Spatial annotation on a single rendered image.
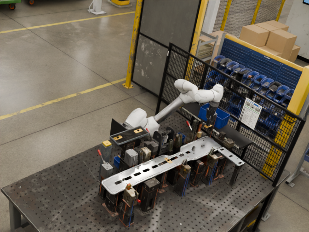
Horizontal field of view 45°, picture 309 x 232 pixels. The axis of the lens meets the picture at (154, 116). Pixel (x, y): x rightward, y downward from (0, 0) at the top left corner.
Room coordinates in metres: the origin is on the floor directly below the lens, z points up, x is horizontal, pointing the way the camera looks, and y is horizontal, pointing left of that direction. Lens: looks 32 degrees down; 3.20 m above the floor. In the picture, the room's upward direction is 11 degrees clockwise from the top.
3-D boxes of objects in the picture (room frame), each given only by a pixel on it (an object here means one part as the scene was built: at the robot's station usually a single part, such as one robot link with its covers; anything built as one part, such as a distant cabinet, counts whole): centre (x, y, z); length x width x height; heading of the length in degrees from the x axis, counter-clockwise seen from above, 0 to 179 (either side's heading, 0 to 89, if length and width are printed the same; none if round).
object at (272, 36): (7.49, -2.04, 0.52); 1.20 x 0.80 x 1.05; 140
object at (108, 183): (2.76, -0.20, 1.00); 1.38 x 0.22 x 0.02; 136
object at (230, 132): (3.57, -0.69, 1.02); 0.90 x 0.22 x 0.03; 46
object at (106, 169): (2.47, 0.32, 0.88); 0.11 x 0.10 x 0.36; 46
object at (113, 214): (2.32, 0.22, 0.84); 0.18 x 0.06 x 0.29; 46
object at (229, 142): (3.23, -0.82, 0.88); 0.08 x 0.08 x 0.36; 46
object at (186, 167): (2.70, -0.38, 0.87); 0.12 x 0.09 x 0.35; 46
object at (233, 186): (2.97, -0.91, 0.84); 0.11 x 0.06 x 0.29; 46
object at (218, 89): (3.11, -0.52, 1.63); 0.13 x 0.11 x 0.16; 127
